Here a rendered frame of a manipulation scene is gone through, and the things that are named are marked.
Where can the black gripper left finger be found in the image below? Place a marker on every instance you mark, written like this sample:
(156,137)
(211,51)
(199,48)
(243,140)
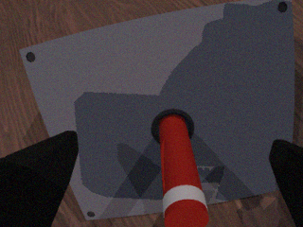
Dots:
(33,181)

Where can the grey sloped panel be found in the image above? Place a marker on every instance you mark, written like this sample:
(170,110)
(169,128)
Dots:
(228,69)

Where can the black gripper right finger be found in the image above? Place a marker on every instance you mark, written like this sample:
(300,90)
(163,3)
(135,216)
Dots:
(286,160)

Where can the red peg with white band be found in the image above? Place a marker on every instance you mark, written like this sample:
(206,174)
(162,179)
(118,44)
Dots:
(183,199)

